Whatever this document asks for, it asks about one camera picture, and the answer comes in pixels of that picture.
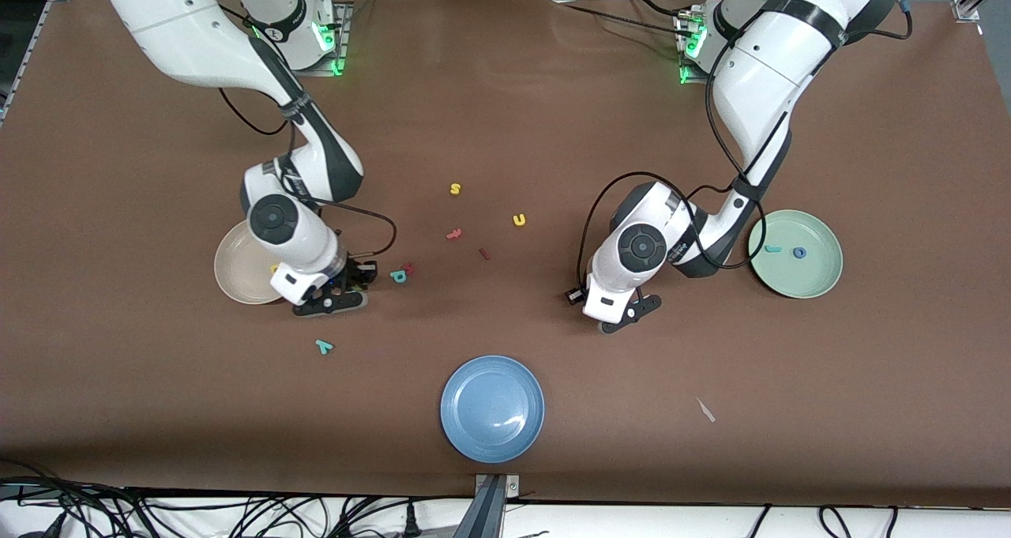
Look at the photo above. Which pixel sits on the white paper scrap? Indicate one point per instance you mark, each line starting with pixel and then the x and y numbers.
pixel 705 410

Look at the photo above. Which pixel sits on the light green plate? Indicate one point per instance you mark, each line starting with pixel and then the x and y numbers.
pixel 806 273

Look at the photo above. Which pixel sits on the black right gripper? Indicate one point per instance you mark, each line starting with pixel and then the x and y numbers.
pixel 357 276

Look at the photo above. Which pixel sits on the brown table cover sheet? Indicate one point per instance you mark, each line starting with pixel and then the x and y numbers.
pixel 505 111

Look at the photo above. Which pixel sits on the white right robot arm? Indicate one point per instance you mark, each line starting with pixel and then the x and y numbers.
pixel 292 230

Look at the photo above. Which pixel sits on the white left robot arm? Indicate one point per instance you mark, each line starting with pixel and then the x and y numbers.
pixel 640 250

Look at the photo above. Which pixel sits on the beige brown plate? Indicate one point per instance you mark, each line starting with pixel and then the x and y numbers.
pixel 237 269

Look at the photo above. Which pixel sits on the teal letter Y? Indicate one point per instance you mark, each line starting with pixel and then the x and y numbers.
pixel 324 347

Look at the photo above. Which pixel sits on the blue plate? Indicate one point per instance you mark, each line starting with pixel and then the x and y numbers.
pixel 492 409

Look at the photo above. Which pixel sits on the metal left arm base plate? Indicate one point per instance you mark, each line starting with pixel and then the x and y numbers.
pixel 687 80

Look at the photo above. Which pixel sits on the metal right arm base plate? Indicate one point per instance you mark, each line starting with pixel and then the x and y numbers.
pixel 341 40

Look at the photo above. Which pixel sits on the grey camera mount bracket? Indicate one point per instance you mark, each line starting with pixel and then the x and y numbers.
pixel 490 506

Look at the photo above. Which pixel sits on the teal letter P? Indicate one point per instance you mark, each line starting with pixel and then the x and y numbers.
pixel 399 276

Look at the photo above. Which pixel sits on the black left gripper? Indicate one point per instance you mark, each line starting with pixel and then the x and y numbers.
pixel 575 300

